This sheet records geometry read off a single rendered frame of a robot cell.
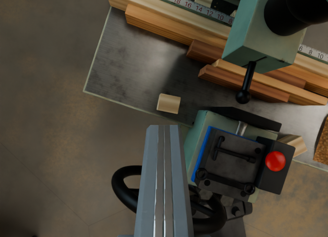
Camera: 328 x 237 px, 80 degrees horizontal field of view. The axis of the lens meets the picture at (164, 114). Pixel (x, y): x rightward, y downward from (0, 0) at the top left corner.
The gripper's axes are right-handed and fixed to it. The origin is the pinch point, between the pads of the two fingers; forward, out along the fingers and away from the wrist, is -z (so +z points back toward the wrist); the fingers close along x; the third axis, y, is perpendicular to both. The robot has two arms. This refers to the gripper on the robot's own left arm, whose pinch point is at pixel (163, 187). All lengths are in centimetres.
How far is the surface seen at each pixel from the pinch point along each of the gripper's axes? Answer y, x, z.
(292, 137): -21.4, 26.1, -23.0
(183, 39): -5.3, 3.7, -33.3
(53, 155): -92, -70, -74
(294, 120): -20.2, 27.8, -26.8
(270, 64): -3.6, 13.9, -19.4
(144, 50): -7.4, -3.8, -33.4
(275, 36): -0.1, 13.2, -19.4
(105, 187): -112, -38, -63
